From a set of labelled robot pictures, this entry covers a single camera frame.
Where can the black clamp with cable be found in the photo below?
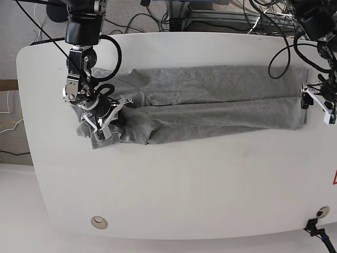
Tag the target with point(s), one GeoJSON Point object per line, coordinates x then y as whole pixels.
{"type": "Point", "coordinates": [320, 233]}

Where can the round silver table grommet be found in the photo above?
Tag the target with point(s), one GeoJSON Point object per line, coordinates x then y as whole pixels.
{"type": "Point", "coordinates": [322, 212]}

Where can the black flat device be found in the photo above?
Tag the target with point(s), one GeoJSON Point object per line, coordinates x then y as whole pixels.
{"type": "Point", "coordinates": [47, 41]}

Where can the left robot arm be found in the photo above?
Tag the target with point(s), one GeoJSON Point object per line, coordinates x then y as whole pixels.
{"type": "Point", "coordinates": [317, 23]}

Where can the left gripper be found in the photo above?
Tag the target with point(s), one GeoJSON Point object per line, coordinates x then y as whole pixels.
{"type": "Point", "coordinates": [323, 93]}

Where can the aluminium frame rail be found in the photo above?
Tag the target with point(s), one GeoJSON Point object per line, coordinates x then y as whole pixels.
{"type": "Point", "coordinates": [236, 17]}

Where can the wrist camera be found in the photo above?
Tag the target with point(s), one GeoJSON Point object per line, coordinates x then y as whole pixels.
{"type": "Point", "coordinates": [329, 118]}
{"type": "Point", "coordinates": [103, 134]}

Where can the grey T-shirt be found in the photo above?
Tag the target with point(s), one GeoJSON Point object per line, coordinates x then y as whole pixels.
{"type": "Point", "coordinates": [187, 103]}

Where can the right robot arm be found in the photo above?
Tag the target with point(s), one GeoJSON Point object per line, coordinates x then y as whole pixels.
{"type": "Point", "coordinates": [91, 94]}

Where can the round dark stand base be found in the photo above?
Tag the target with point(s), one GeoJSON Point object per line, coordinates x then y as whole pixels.
{"type": "Point", "coordinates": [57, 14]}

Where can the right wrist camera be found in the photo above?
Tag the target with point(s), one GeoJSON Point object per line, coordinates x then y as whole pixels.
{"type": "Point", "coordinates": [103, 134]}

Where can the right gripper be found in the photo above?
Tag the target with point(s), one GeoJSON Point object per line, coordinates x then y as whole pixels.
{"type": "Point", "coordinates": [104, 112]}

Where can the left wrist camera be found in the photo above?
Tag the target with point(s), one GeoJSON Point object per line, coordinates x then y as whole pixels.
{"type": "Point", "coordinates": [329, 118]}

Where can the black table leg post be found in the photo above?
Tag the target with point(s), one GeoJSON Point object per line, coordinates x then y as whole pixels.
{"type": "Point", "coordinates": [177, 14]}

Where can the red warning sticker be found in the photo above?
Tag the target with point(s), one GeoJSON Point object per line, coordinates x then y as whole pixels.
{"type": "Point", "coordinates": [335, 178]}

